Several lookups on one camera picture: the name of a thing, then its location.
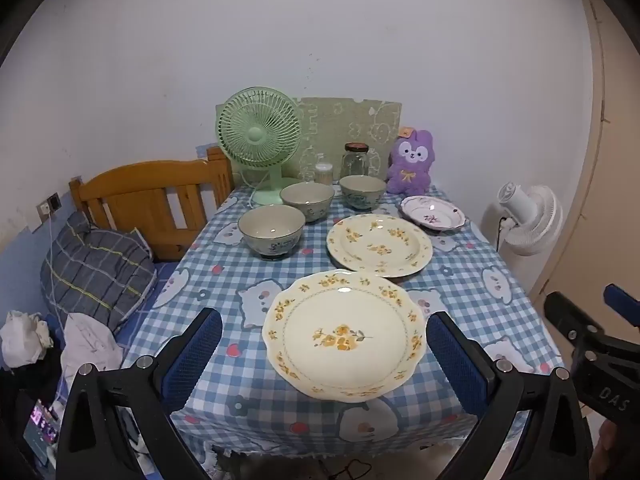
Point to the crumpled white cloth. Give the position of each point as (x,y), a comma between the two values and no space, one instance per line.
(20,340)

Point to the wall socket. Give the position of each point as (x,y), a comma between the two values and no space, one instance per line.
(52,203)

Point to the blue checkered tablecloth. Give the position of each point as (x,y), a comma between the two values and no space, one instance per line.
(225,290)

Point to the purple plush rabbit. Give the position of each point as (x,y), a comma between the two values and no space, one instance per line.
(411,165)

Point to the white standing fan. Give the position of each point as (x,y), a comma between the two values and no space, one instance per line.
(530,225)

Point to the glass jar with black lid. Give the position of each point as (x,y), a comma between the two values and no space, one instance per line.
(356,162)

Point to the grey plaid pillow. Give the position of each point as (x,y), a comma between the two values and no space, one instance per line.
(95,270)

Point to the pale pink cloth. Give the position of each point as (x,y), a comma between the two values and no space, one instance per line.
(90,345)

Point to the deep yellow flower plate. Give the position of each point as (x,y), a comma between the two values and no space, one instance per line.
(380,245)

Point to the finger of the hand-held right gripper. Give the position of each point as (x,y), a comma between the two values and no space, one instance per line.
(622,305)
(565,310)

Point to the scalloped yellow flower plate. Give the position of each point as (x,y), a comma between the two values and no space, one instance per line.
(345,335)

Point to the white plate with red pattern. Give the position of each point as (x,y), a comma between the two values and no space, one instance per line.
(432,212)

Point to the smartphone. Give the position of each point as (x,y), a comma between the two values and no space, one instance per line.
(42,430)

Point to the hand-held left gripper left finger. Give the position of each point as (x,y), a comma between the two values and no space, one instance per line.
(192,355)

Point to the cotton swab container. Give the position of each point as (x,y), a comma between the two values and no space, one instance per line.
(323,174)

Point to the green printed wall mat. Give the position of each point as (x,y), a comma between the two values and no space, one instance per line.
(340,125)

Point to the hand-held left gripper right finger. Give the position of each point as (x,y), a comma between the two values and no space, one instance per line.
(457,365)

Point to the dark cloth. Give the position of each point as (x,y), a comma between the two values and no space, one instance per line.
(30,385)

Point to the beige floral ceramic bowl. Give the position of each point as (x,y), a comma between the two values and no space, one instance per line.
(362,192)
(271,232)
(307,202)

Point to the beige door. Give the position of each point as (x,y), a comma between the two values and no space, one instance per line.
(615,160)

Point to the green desk fan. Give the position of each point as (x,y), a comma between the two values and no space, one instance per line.
(257,135)

